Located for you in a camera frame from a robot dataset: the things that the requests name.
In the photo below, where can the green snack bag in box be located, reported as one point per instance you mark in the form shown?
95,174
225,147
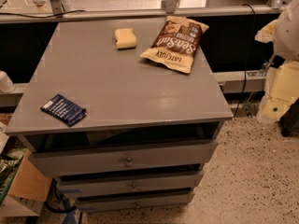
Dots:
9,165

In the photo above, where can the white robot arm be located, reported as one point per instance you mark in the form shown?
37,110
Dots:
286,36

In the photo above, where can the grey drawer cabinet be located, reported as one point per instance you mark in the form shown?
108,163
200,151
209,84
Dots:
129,100

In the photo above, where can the white cylinder object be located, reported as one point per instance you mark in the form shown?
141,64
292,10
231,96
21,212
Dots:
6,84

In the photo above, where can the yellow sponge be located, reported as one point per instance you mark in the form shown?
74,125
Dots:
125,38

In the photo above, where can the top grey drawer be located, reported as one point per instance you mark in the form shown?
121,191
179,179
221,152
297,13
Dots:
112,159

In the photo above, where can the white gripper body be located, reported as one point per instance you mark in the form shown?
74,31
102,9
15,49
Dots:
288,36

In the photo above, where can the cardboard box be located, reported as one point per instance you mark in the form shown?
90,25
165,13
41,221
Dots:
26,189

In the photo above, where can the brown sea salt chip bag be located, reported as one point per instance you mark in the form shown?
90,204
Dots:
176,44

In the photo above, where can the middle grey drawer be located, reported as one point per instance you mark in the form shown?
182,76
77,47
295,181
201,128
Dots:
130,184

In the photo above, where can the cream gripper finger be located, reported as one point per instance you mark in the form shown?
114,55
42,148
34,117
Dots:
266,34

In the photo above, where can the bottom grey drawer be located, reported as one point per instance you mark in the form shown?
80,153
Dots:
180,196

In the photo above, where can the grey drawer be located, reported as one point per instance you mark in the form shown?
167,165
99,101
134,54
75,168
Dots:
130,184
180,196
112,159

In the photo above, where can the blue rxbar blueberry wrapper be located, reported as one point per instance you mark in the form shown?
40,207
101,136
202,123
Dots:
64,110

